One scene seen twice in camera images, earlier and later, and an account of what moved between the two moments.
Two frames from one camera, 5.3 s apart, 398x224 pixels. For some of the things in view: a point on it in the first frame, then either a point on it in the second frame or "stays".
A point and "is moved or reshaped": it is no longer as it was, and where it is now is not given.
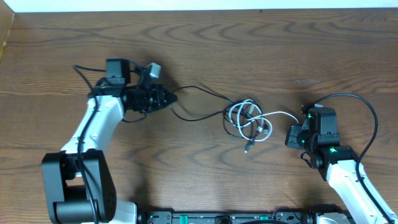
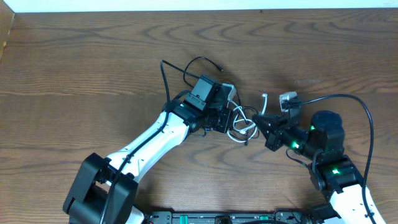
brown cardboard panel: (7, 17) stays
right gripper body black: (292, 137) to (275, 137)
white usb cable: (252, 123) is moved or reshaped
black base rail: (223, 216) stays
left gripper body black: (155, 97) to (224, 119)
